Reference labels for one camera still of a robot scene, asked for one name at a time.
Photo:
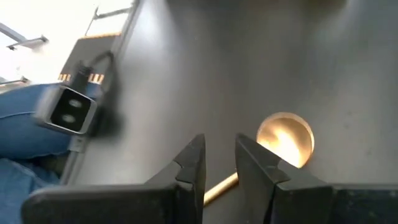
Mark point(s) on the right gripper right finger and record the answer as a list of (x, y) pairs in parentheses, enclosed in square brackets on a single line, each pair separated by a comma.
[(258, 180)]

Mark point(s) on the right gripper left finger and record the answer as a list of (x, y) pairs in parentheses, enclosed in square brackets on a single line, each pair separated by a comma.
[(189, 174)]

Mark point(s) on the gold metal spoon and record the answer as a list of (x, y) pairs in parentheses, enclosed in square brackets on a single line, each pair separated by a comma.
[(286, 140)]

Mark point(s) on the dark panel with orange stripes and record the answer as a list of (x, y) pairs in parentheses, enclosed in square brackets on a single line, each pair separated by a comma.
[(84, 56)]

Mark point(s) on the person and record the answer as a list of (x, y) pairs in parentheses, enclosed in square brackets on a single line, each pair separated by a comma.
[(21, 130)]

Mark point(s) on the silver camera mount bracket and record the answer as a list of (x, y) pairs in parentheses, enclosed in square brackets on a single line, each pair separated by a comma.
[(77, 144)]

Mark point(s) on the black table-level camera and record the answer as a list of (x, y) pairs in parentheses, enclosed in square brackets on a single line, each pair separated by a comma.
[(68, 110)]

